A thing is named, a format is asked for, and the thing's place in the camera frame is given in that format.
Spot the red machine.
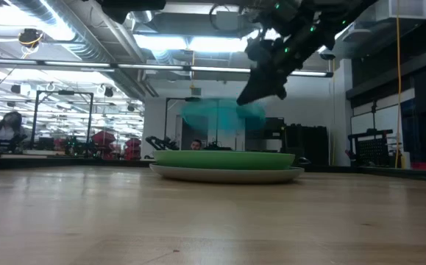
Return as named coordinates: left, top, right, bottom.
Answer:
left=90, top=130, right=118, bottom=160
left=124, top=137, right=143, bottom=160

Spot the black round ceiling device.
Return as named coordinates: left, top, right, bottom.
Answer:
left=17, top=28, right=45, bottom=49

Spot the black cabinet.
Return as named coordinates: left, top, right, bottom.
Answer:
left=283, top=124, right=330, bottom=166

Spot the small blue translucent plate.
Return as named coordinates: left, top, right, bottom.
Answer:
left=180, top=97, right=268, bottom=133

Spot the large green opaque plate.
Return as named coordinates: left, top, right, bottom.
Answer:
left=152, top=149, right=296, bottom=171

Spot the long ceiling light bar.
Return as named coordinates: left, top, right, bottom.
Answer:
left=0, top=57, right=334, bottom=79

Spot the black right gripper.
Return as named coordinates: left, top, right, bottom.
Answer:
left=235, top=21, right=332, bottom=106

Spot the black gantry frame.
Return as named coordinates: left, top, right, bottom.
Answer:
left=30, top=90, right=95, bottom=150

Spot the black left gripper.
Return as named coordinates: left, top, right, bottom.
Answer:
left=100, top=0, right=168, bottom=24

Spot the black perforated rack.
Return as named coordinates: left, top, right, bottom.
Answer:
left=347, top=128, right=396, bottom=169

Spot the white ceiling unit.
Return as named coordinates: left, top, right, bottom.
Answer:
left=376, top=0, right=426, bottom=21

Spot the yellow cable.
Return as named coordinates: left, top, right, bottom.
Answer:
left=394, top=0, right=404, bottom=169

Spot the silver ventilation duct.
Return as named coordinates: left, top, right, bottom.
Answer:
left=10, top=0, right=148, bottom=101

